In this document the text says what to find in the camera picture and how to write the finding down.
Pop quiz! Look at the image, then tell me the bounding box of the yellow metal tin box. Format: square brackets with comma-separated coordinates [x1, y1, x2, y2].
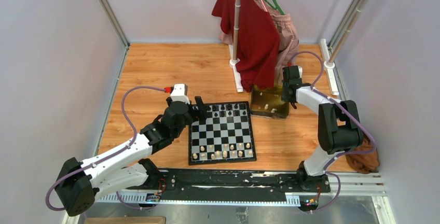
[250, 85, 290, 120]

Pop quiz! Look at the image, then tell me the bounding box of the black white chess board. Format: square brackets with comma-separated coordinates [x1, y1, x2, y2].
[188, 101, 257, 165]

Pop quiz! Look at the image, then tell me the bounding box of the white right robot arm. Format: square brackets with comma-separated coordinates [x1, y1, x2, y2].
[282, 66, 363, 192]

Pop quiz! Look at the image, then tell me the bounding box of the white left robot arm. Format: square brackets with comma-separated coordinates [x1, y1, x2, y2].
[53, 96, 207, 216]

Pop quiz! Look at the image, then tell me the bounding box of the pink garment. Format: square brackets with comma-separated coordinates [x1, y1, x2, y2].
[219, 0, 300, 88]

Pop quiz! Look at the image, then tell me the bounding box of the white right rack foot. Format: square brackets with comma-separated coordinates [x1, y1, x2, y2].
[319, 38, 339, 96]

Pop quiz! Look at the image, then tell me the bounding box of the white clothes rack stand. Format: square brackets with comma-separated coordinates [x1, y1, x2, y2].
[229, 0, 244, 93]

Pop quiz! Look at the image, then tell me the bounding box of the red t-shirt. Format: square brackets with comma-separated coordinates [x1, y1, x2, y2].
[212, 0, 280, 92]

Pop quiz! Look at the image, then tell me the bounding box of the brown cloth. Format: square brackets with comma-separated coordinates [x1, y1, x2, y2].
[345, 136, 380, 174]

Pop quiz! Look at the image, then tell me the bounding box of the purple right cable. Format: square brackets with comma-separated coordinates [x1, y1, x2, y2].
[288, 51, 378, 213]

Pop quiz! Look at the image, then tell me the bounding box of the purple cable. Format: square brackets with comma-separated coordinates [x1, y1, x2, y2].
[288, 51, 378, 213]
[45, 86, 171, 212]

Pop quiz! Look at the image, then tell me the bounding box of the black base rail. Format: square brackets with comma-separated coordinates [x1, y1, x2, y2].
[130, 168, 331, 205]

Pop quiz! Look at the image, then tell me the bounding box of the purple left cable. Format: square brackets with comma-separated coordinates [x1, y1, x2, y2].
[45, 86, 171, 212]

